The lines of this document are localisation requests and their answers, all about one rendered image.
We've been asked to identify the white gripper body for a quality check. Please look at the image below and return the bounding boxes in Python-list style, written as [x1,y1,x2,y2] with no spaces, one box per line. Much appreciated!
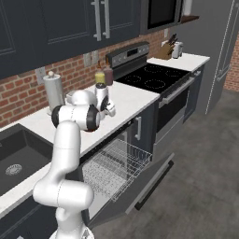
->
[105,100,118,119]

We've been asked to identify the narrow dark lower cupboard door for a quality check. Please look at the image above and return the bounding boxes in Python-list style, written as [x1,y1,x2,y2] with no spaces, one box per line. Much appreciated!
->
[130,102,157,154]

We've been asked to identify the dishwasher door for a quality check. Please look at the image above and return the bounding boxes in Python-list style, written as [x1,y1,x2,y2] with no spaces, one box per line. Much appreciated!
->
[88,151,176,229]

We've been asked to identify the dark upper cupboard door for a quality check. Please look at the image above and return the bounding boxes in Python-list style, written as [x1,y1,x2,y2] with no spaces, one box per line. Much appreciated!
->
[39,0,103,65]
[100,0,143,49]
[0,0,43,80]

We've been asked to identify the dark red sauce bottle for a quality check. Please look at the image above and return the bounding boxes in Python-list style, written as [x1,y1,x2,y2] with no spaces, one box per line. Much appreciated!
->
[103,58,115,87]

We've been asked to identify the yellow-green sauce bottle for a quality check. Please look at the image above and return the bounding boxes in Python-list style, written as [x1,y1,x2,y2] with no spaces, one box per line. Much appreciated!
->
[94,60,106,86]

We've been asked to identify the black stove with oven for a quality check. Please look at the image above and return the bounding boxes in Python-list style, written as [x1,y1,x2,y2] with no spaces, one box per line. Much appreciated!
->
[105,41,204,148]

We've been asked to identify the grey paper towel holder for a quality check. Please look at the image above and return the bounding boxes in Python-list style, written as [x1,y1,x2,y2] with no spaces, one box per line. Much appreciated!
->
[43,70,65,116]

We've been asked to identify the wooden knife block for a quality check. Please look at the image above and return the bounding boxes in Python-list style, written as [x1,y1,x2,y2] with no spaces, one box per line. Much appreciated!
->
[154,33,179,61]

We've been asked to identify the dark lower cupboard beside stove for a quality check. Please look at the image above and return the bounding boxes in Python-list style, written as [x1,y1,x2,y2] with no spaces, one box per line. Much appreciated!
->
[182,64,205,123]

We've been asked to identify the white small countertop appliance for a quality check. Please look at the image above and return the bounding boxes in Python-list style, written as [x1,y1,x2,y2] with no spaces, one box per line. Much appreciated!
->
[172,41,185,60]

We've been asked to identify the black sink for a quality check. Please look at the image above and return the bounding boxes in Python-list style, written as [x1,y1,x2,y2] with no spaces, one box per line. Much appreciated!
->
[0,123,54,198]

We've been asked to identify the black microwave oven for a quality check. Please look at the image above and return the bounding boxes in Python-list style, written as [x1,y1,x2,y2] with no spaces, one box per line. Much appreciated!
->
[139,0,185,35]

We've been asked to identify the grey fridge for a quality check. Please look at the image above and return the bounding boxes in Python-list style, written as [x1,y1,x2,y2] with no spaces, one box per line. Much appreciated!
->
[167,0,239,117]

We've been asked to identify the white jar on shelf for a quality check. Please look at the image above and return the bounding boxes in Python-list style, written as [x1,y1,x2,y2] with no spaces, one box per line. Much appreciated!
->
[182,0,194,17]

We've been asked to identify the dark cupboard under sink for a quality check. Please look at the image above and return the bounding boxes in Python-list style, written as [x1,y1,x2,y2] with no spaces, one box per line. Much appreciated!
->
[0,194,91,239]

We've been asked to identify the silver lower cupboard handle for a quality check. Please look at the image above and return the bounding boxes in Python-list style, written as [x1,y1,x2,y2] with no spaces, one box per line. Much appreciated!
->
[134,116,143,142]

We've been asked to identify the silver cupboard handle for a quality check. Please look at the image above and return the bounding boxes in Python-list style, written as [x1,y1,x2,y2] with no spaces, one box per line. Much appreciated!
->
[100,0,111,40]
[134,116,143,142]
[91,0,103,42]

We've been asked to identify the grey double wall outlet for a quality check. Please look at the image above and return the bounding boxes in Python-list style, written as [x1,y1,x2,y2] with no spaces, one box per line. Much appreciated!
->
[82,50,100,68]

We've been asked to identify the wire dishwasher rack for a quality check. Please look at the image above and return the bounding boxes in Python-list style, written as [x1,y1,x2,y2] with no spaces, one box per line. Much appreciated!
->
[81,137,154,203]

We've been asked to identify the silver oven door handle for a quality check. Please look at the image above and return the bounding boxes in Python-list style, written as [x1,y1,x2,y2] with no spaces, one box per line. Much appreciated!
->
[158,76,196,109]

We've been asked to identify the black dishwasher door handle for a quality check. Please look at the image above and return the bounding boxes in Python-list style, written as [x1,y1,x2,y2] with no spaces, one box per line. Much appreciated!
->
[134,160,175,212]

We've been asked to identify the brown wall shelf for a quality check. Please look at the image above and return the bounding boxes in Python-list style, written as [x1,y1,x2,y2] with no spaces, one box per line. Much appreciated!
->
[179,14,201,25]

